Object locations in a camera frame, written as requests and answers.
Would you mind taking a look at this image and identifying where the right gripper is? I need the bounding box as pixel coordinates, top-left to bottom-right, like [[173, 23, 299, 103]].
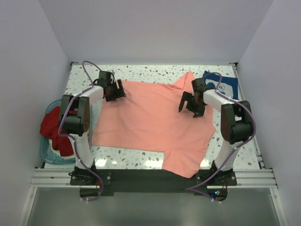
[[179, 91, 206, 118]]

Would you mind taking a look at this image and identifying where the salmon pink t-shirt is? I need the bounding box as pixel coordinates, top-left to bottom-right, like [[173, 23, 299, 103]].
[[92, 72, 215, 178]]

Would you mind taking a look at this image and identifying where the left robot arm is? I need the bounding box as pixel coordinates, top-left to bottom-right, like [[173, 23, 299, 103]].
[[58, 71, 126, 185]]

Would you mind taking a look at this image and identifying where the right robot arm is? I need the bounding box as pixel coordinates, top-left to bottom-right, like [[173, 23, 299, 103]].
[[178, 78, 256, 185]]

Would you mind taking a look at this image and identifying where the folded blue printed t-shirt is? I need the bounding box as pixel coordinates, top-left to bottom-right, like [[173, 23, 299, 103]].
[[203, 71, 238, 100]]

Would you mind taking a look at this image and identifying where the red t-shirt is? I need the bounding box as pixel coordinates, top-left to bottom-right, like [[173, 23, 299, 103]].
[[40, 106, 74, 157]]

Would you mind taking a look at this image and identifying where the clear teal plastic bin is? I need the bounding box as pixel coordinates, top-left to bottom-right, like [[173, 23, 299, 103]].
[[40, 99, 75, 165]]

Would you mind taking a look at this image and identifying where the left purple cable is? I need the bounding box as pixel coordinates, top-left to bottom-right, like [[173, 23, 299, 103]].
[[57, 60, 104, 202]]

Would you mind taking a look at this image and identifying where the aluminium frame rail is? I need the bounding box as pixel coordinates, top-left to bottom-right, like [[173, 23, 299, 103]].
[[30, 169, 278, 188]]

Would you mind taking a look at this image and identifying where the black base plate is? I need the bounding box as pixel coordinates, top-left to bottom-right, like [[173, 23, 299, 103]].
[[68, 167, 238, 201]]

